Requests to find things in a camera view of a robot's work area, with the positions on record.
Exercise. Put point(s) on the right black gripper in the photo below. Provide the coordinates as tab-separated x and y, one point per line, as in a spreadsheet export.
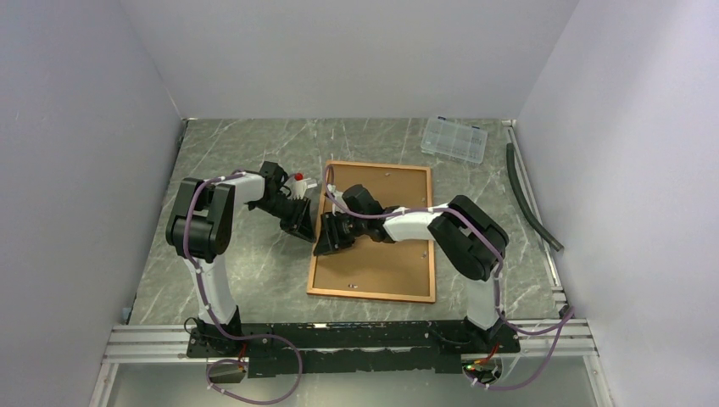
329	238

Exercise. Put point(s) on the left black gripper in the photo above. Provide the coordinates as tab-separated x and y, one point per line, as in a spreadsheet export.
300	223

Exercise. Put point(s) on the wooden picture frame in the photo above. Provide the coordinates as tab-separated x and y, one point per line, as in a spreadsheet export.
312	281

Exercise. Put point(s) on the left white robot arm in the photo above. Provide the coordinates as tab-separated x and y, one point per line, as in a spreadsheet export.
200	229

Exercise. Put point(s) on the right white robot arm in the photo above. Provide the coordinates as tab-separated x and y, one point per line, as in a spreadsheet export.
473	242

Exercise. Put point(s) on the clear plastic organizer box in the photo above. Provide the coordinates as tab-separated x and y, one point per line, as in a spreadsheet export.
455	141

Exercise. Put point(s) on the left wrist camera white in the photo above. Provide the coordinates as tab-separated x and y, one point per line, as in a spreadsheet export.
299	185

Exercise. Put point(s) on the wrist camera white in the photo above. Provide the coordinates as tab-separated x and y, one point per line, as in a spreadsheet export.
336	198
299	185

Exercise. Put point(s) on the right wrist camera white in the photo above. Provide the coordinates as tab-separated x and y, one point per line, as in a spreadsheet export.
336	198

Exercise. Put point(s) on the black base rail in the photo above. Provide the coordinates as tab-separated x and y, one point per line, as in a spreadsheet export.
273	349

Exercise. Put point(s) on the aluminium extrusion rail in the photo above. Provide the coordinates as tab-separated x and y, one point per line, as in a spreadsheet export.
138	344

